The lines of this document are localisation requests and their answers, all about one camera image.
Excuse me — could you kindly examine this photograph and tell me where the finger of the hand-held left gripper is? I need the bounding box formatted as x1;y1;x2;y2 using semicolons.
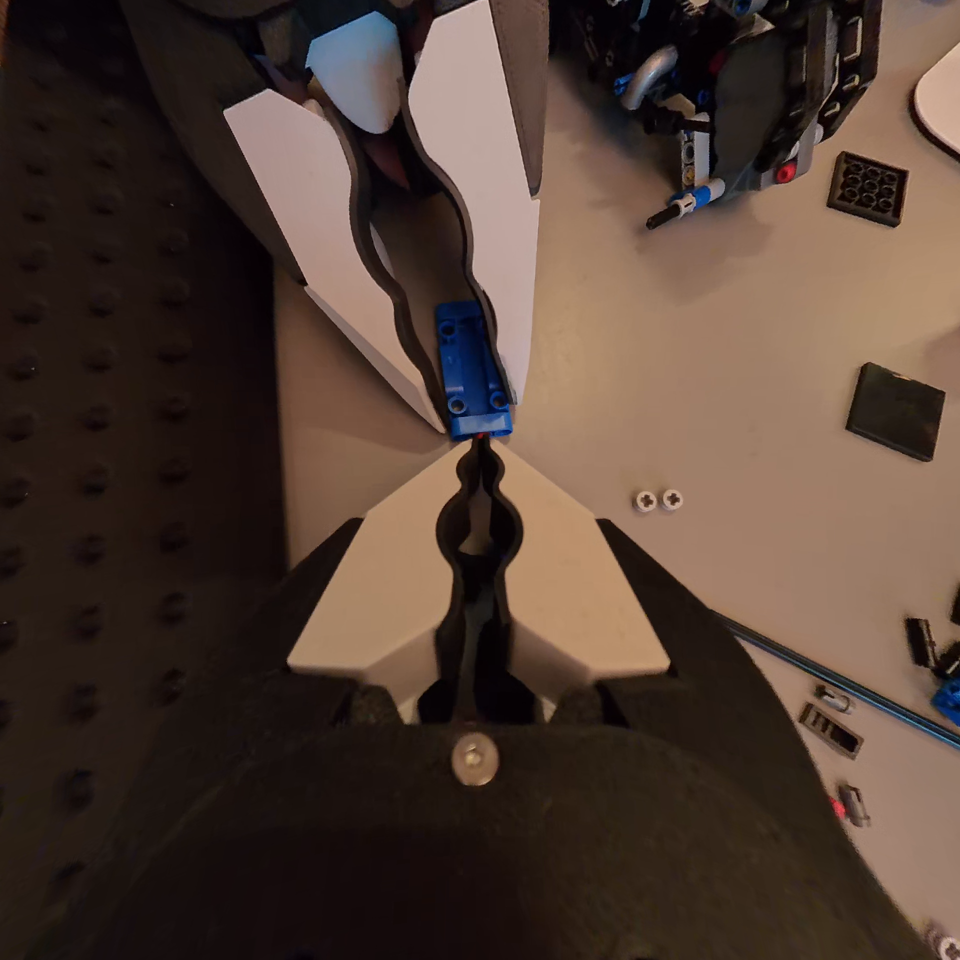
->
407;0;541;408
223;88;447;435

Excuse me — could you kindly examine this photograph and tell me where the long black axle rod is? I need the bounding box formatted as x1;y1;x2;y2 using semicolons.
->
720;613;960;751

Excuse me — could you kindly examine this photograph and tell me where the black square studded plate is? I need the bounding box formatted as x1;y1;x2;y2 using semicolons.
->
826;150;911;228

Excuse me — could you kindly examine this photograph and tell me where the black toy truck chassis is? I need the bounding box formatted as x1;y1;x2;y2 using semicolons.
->
551;0;886;231

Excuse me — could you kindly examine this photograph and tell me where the black square flat tile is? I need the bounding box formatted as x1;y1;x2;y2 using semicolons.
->
845;362;947;463

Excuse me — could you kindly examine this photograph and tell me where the white book stand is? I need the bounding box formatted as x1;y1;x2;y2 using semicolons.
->
911;43;960;162

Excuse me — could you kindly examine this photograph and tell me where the dark grille tile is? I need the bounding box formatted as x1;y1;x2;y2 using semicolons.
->
798;702;865;761

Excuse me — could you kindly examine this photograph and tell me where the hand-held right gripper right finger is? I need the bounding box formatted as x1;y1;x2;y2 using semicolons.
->
486;439;672;719

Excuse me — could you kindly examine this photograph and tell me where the blue toy brick assembly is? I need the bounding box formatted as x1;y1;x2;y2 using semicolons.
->
932;641;960;727

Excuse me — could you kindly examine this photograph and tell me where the blue toy brick panel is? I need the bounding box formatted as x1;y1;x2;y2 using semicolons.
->
435;300;517;440

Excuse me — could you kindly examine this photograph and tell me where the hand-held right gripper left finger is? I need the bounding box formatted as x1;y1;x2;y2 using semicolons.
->
285;441;483;723

